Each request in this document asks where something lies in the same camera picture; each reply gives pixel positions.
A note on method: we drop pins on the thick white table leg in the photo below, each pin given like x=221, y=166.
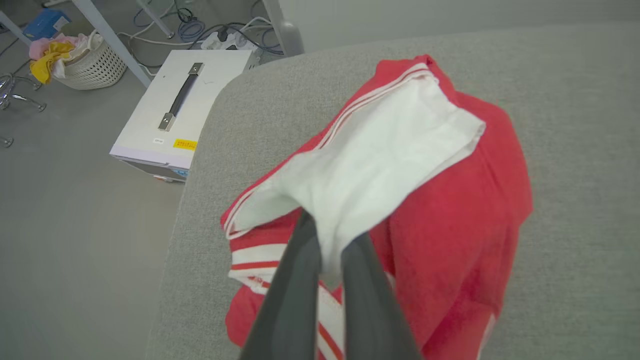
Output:
x=112, y=42

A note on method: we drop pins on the slim white frame leg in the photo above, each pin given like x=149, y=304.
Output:
x=156, y=19

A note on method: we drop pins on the white power strip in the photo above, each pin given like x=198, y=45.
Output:
x=225, y=42

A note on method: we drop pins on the thin white table leg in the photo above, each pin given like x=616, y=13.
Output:
x=12, y=26

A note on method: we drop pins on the red and white garment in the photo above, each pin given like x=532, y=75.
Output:
x=450, y=215

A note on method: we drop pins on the chrome chair base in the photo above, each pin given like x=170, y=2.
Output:
x=20, y=97

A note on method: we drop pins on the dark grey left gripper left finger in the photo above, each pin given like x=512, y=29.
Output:
x=290, y=310

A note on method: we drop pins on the blue box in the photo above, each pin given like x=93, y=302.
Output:
x=45, y=22

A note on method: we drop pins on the grey fabric sofa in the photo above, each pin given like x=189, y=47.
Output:
x=575, y=200

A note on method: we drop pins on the grey round post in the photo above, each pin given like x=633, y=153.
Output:
x=287, y=32

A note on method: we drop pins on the white perforated laundry basket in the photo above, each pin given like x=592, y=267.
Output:
x=95, y=67

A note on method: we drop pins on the pink cloth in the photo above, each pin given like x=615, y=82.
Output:
x=42, y=45

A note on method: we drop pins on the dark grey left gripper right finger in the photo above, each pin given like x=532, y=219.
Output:
x=370, y=310

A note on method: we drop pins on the yellow cloth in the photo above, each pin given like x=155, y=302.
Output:
x=47, y=60

